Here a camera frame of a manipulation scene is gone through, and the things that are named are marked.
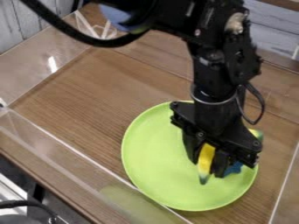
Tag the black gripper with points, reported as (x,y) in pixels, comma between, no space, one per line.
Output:
(215,124)

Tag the yellow toy banana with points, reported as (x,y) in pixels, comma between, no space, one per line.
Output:
(204,163)

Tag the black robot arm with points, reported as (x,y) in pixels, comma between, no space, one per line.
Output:
(215,29)

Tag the green round plate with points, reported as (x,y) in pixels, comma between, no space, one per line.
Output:
(163,173)

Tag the blue star-shaped block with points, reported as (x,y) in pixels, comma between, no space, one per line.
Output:
(234,168)

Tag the clear acrylic front wall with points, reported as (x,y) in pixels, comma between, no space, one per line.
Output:
(96,192)

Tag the clear acrylic corner bracket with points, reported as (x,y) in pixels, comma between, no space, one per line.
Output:
(99,31)

